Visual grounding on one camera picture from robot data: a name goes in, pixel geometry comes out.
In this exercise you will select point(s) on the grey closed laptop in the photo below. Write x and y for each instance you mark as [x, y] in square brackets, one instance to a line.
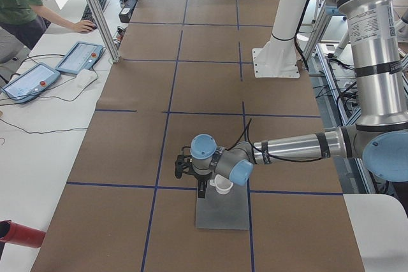
[217, 211]

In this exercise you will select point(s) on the red bottle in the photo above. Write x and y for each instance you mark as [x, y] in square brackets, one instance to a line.
[22, 235]

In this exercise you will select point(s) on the white folded cloth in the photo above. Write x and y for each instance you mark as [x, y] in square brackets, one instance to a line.
[85, 78]

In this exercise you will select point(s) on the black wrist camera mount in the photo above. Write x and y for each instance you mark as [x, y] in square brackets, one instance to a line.
[183, 166]

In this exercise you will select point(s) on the person in green shirt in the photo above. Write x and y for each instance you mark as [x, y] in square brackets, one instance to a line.
[21, 12]

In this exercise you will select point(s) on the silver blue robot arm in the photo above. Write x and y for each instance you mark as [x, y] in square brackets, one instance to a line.
[216, 90]

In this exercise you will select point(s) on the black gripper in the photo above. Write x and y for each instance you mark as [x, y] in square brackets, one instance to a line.
[201, 178]

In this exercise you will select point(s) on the blue teach pendant near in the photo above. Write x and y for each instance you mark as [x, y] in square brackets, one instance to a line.
[31, 84]

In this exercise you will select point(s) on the blue teach pendant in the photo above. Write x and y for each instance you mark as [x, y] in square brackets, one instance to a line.
[31, 84]
[82, 55]

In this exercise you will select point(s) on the aluminium frame post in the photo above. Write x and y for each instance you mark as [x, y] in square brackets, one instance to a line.
[104, 31]

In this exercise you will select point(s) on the blue teach pendant far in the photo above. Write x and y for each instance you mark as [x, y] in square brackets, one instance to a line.
[82, 55]

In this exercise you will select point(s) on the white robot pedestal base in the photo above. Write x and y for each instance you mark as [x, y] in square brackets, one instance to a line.
[277, 59]

